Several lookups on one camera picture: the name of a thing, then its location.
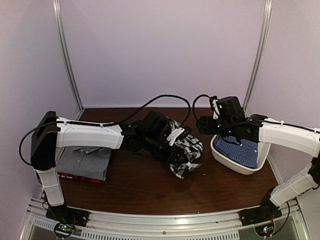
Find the blue checked shirt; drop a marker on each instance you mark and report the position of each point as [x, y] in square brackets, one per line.
[243, 152]

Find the folded red plaid shirt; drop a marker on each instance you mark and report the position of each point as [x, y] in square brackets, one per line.
[79, 178]

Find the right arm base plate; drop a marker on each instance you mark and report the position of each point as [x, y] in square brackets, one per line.
[259, 214]

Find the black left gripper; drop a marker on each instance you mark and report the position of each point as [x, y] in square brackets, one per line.
[170, 159]

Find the right aluminium frame post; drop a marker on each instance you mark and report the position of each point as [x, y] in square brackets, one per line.
[264, 30]

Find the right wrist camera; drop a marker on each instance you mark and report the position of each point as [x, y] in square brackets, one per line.
[214, 107]

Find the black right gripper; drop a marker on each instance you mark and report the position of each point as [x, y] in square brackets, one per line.
[205, 123]

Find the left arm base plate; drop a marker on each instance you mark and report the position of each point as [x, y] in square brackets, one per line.
[68, 215]

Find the left aluminium frame post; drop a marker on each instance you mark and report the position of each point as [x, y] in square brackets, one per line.
[65, 53]

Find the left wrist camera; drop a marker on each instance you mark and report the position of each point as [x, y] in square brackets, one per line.
[178, 134]

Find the black white checked shirt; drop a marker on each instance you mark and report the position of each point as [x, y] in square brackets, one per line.
[187, 152]

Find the folded grey shirt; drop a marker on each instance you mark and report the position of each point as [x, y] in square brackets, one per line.
[85, 161]

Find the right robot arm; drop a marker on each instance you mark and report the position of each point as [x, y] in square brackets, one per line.
[300, 138]

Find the aluminium frame post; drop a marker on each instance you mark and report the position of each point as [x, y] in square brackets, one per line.
[264, 30]
[65, 53]

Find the white plastic basket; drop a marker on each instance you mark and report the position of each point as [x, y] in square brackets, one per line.
[263, 151]

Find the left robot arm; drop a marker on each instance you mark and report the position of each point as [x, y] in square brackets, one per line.
[57, 132]

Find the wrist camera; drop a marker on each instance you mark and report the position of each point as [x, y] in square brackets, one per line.
[214, 107]
[178, 134]

